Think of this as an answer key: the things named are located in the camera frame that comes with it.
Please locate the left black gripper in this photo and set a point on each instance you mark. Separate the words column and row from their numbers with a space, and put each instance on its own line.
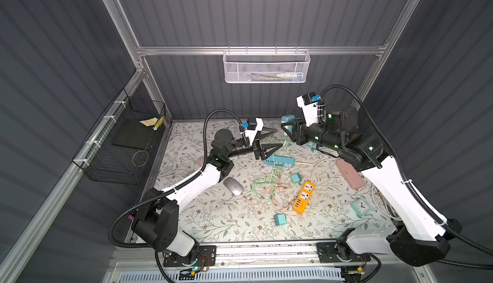
column 253, row 147

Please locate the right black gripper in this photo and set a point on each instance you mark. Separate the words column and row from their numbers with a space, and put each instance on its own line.
column 299, row 133

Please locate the teal charger plug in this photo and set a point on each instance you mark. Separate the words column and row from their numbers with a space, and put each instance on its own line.
column 287, row 118

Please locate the blue-grey charger plug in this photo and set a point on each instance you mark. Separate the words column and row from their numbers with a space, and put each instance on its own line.
column 296, row 178

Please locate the silver grey wireless mouse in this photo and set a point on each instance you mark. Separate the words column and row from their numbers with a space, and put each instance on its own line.
column 233, row 186

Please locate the pink wireless mouse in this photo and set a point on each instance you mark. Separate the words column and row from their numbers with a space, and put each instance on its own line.
column 199, row 162

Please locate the teal charger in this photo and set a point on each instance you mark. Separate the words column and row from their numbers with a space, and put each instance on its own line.
column 280, row 219

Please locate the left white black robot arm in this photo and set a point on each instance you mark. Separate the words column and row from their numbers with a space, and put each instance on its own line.
column 155, row 219

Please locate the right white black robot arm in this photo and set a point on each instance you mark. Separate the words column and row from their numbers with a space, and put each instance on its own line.
column 422, row 236

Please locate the blue power strip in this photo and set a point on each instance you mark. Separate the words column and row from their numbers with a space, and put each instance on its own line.
column 280, row 161

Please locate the pink power strip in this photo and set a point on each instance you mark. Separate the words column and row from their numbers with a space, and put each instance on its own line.
column 354, row 180

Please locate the orange power strip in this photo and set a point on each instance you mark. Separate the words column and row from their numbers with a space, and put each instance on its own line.
column 303, row 198

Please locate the teal alarm clock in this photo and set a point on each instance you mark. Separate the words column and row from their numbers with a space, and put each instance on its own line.
column 361, row 207

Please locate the yellow sticky note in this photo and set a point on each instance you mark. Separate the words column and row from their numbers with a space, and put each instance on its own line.
column 149, row 122

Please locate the black notebook in basket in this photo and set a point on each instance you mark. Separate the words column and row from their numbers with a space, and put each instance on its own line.
column 132, row 134

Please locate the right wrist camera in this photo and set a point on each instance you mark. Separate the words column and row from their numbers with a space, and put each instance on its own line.
column 309, row 105

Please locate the white wire mesh basket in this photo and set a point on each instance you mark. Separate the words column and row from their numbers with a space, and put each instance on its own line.
column 266, row 67

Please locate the black wire wall basket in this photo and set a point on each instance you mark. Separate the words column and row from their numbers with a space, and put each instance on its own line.
column 101, row 161

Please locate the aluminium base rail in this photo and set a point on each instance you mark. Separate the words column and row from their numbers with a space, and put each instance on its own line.
column 231, row 255

